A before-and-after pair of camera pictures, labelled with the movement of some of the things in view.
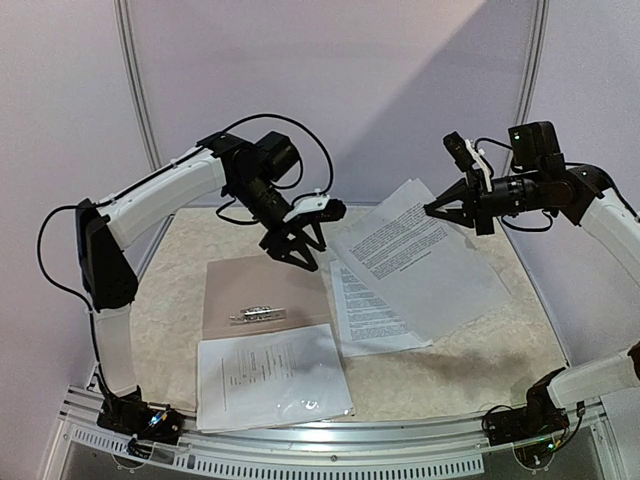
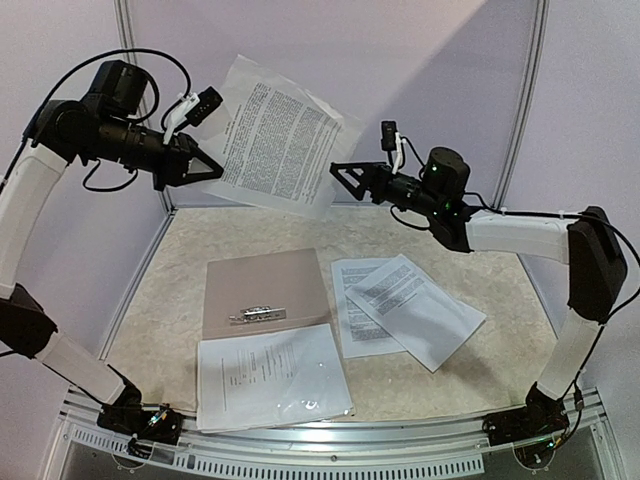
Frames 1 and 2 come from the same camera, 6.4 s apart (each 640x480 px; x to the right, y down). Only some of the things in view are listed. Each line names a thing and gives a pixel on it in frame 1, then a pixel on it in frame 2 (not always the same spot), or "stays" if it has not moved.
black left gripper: [281, 243] → [174, 167]
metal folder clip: [260, 313] stays
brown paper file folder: [245, 297] stays
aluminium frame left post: [138, 84] stays
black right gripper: [480, 201] → [378, 181]
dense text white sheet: [439, 270] → [278, 144]
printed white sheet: [277, 377] stays
